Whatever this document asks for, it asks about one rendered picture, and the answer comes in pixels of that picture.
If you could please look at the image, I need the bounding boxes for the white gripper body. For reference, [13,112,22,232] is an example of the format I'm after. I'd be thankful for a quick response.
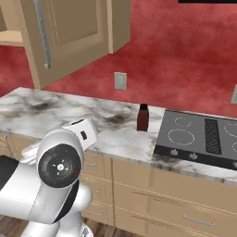
[20,143,42,165]

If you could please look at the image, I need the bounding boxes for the beige base cabinet door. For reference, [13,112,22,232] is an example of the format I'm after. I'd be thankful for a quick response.
[0,131,41,157]

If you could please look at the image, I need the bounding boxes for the small beige drawer front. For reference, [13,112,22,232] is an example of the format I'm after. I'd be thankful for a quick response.
[82,200,115,227]
[87,176,115,206]
[81,150,114,181]

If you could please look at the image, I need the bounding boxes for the dark brown bottle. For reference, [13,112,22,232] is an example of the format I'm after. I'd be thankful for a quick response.
[136,103,150,132]

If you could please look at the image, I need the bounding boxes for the wide beige drawer front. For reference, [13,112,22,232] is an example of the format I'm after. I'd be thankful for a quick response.
[113,205,218,237]
[113,181,237,237]

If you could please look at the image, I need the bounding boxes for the wide beige panel front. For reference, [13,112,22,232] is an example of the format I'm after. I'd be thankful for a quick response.
[112,157,237,215]

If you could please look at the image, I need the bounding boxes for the black glass hob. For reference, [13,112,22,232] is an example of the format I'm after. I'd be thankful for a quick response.
[153,108,237,171]

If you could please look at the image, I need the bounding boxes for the black range hood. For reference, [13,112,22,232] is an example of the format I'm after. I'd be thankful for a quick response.
[178,0,237,5]

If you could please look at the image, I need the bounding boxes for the thin grey cabinet handle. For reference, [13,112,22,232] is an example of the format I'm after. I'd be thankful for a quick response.
[1,134,14,159]

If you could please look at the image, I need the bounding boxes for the grey wall outlet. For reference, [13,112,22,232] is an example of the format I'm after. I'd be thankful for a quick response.
[230,84,237,106]
[113,71,128,91]

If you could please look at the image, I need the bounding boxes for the grey bar door handle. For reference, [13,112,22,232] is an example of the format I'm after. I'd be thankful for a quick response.
[32,0,52,70]

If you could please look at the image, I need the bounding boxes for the beige wall cabinet door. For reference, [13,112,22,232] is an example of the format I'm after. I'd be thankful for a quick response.
[18,0,111,91]

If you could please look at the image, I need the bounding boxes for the beige wall cabinet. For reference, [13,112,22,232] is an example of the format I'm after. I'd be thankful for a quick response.
[0,0,132,55]

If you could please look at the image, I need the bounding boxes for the long grey drawer handle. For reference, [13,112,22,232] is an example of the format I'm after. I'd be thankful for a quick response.
[182,214,216,227]

